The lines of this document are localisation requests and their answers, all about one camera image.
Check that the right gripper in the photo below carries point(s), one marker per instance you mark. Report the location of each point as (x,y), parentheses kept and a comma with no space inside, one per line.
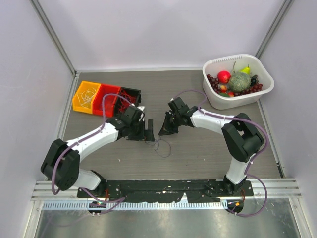
(166,129)

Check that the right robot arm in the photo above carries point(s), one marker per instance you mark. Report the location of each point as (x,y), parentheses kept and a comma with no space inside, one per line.
(242,138)

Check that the yellow plastic bin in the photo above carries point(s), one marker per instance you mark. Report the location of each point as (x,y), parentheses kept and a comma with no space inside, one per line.
(83,99)

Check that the dark grape bunch right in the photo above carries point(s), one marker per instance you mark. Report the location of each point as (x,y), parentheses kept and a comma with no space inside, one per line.
(252,89)

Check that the green pear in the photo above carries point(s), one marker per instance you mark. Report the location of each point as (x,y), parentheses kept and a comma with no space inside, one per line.
(246,70)

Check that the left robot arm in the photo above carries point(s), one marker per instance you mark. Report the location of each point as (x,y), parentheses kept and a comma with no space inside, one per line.
(62,161)

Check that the green melon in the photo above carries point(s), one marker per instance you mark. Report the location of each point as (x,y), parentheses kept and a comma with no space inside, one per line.
(239,82)

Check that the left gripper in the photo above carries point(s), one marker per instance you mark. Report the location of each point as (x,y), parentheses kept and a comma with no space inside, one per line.
(145,134)

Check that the white slotted cable duct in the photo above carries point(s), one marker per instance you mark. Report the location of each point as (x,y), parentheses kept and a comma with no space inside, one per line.
(94,205)

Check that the small red fruit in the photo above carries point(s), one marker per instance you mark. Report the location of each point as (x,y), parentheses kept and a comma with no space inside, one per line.
(225,92)

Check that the dark red grape bunch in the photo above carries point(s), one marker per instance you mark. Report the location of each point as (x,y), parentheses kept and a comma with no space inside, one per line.
(214,83)

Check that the red plastic bin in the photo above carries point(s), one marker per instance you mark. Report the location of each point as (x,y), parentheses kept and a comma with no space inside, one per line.
(109,101)

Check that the black plastic bin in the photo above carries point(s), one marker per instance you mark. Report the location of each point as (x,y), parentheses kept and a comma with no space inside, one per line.
(132,95)

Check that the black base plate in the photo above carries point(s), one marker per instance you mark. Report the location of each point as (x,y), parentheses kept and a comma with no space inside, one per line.
(168,191)

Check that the red apple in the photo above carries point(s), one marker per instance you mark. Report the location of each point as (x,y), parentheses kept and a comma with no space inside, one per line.
(223,77)

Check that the white fruit basket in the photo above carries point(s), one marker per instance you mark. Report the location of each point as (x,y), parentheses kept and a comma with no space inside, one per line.
(234,64)

